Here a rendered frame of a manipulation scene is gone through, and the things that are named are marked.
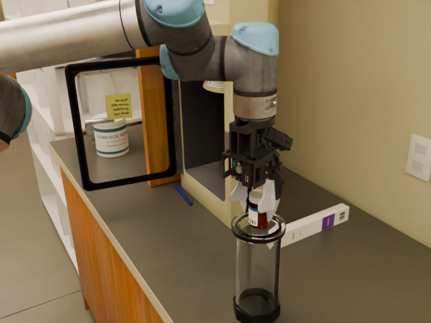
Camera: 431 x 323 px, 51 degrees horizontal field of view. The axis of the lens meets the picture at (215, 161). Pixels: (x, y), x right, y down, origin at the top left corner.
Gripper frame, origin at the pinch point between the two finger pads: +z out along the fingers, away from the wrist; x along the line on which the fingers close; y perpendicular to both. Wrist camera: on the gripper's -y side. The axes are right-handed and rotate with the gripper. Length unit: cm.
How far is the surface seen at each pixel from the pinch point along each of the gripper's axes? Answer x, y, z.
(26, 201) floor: -259, -78, 121
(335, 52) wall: -16, -66, -18
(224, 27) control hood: -24.6, -21.6, -30.2
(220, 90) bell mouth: -31.8, -28.9, -12.5
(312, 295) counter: 7.4, -11.9, 25.8
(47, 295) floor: -152, -27, 120
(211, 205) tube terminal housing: -33.9, -26.6, 23.1
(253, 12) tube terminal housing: -21.7, -29.2, -33.1
